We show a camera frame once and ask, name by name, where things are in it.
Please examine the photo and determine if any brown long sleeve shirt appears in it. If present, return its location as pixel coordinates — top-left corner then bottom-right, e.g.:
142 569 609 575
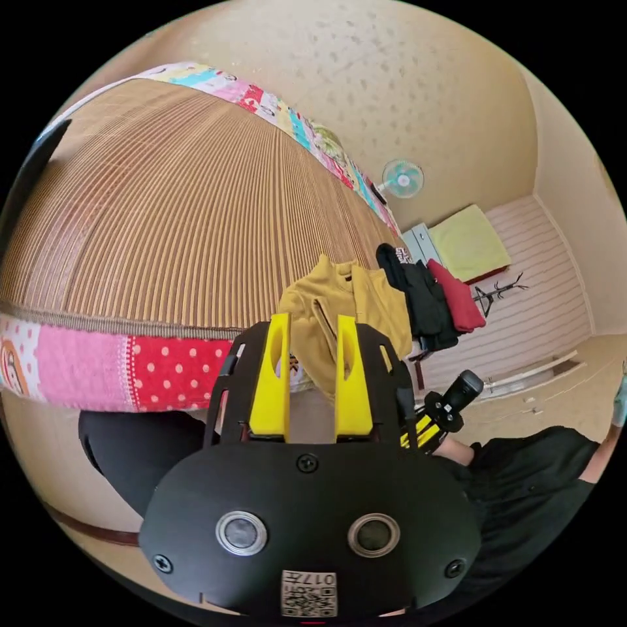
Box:
278 253 413 404

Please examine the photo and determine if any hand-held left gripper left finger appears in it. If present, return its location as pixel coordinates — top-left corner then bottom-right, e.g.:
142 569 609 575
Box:
248 313 293 438

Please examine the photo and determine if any light blue cupboard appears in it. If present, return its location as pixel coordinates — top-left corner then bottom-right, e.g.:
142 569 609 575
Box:
401 223 444 268

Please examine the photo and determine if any bed with woven mat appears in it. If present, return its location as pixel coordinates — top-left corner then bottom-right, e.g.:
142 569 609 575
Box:
0 61 404 412

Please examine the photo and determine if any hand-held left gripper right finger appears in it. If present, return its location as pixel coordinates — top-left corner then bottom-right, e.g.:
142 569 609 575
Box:
334 315 374 438

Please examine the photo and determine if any yellow-green mattress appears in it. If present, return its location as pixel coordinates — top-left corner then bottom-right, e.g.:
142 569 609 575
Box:
428 204 513 286

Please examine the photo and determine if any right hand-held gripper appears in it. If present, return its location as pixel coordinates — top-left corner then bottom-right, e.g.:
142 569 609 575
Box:
400 391 465 457

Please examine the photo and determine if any person's right hand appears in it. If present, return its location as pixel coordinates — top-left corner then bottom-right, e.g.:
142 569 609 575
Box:
440 437 477 465

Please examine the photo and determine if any pile of clothes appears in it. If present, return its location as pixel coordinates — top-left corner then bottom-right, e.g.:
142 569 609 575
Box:
376 242 487 351

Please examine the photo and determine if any light blue fan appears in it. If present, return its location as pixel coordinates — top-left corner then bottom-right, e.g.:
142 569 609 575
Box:
374 157 425 202

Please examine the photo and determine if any person's body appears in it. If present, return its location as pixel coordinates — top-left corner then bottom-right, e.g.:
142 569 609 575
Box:
78 410 619 619

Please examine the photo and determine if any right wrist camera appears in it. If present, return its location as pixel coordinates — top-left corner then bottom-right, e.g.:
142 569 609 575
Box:
442 370 485 418

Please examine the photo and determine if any black coat rack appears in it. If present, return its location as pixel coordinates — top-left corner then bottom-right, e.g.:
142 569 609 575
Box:
472 272 530 318

